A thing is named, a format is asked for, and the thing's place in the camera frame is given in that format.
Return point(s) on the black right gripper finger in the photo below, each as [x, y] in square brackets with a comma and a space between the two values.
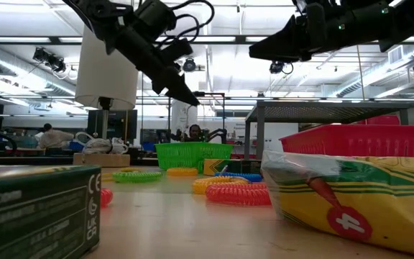
[282, 43]

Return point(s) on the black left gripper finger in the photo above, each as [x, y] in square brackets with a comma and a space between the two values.
[180, 90]
[161, 85]

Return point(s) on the green plastic basket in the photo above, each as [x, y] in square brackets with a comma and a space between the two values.
[189, 154]

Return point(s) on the yellow coil wristband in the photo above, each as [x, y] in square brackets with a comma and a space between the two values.
[182, 172]
[210, 183]

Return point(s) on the Crayola crayon box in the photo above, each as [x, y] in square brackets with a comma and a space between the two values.
[31, 212]
[225, 166]

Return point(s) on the green coil wristband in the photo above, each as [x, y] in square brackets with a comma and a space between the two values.
[137, 177]

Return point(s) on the blue coil wristband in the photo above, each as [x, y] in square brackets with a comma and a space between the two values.
[243, 176]

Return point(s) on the red plastic basket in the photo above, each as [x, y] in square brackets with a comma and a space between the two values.
[354, 140]

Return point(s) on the red coil wristband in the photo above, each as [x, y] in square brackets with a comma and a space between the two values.
[237, 196]
[106, 197]

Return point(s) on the plastic-wrapped crayon packet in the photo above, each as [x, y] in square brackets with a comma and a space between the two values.
[354, 208]

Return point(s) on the black background robot arm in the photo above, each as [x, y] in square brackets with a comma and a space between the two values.
[178, 136]
[217, 134]

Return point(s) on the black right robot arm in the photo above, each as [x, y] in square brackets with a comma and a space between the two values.
[408, 18]

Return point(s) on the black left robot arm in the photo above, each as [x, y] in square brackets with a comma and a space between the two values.
[99, 14]

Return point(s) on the white pillar sign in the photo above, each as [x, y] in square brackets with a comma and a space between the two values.
[183, 115]

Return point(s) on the white shade table lamp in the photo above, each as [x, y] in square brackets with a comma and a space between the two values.
[106, 72]

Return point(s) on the person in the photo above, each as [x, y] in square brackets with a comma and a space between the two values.
[195, 133]
[54, 138]

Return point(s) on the blue container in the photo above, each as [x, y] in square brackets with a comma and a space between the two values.
[148, 146]

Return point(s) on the grey perforated metal shelf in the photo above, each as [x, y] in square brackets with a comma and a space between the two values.
[318, 111]

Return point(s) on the red storage bin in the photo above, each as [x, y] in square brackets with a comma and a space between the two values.
[379, 119]

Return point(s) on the round black ceiling camera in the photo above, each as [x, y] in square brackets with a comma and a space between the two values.
[189, 65]

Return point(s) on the black stand frame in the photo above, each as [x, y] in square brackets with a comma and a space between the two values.
[214, 94]

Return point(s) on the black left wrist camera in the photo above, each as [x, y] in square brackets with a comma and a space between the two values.
[176, 50]

